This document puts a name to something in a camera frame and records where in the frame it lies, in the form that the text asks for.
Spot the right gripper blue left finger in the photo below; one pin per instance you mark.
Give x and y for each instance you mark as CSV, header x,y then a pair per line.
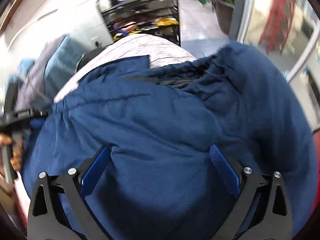
x,y
80,183

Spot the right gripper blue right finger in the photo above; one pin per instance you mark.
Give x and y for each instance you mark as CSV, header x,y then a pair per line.
x,y
240,183

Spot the navy blue padded jacket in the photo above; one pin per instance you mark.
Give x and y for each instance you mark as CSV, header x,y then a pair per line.
x,y
159,125

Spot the person's left hand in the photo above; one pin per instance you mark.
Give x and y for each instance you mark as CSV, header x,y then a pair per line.
x,y
17,151

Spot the grey blue bedding pile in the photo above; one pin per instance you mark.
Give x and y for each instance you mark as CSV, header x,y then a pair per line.
x,y
50,72

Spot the red hanging decoration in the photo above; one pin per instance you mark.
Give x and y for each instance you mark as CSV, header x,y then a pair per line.
x,y
278,25

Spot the pink polka dot bedsheet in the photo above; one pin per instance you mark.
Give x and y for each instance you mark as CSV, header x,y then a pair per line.
x,y
160,51

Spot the black metal wire rack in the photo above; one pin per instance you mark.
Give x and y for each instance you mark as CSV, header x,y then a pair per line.
x,y
159,18

